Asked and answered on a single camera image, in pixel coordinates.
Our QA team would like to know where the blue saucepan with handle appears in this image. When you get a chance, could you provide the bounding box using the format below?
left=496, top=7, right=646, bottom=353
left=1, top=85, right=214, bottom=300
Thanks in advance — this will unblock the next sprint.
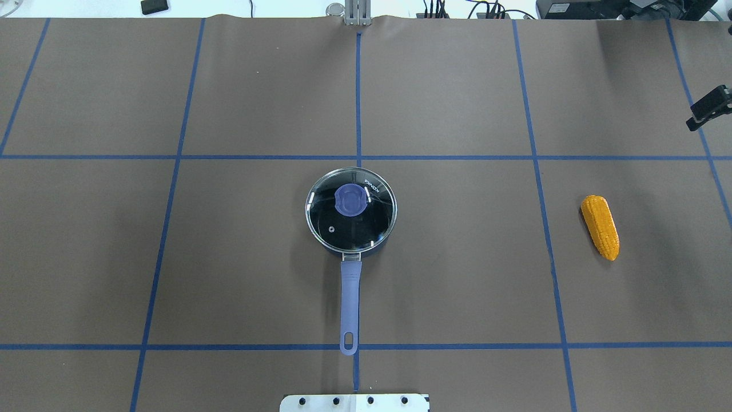
left=305, top=167, right=398, bottom=356

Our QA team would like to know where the glass lid with blue knob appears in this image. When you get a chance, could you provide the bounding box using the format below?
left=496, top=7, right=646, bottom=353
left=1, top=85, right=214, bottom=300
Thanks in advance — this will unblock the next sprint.
left=304, top=167, right=399, bottom=255

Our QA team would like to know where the yellow plastic corn cob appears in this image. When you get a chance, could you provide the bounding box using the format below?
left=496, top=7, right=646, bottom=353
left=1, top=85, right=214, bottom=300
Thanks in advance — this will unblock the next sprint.
left=580, top=195, right=620, bottom=261

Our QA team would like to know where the brown table mat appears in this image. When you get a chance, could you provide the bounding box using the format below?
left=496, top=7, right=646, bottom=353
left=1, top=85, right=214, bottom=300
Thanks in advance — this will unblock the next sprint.
left=2, top=15, right=730, bottom=411

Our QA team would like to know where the small black box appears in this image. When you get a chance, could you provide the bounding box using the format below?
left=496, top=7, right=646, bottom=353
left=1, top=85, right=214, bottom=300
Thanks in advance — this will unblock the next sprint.
left=140, top=0, right=169, bottom=15

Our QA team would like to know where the aluminium frame post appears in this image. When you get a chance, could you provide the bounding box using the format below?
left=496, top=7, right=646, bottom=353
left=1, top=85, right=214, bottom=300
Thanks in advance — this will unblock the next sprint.
left=326, top=0, right=373, bottom=26

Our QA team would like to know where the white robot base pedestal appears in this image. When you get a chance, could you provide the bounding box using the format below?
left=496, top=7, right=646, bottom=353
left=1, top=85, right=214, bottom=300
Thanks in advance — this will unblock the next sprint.
left=279, top=393, right=431, bottom=411

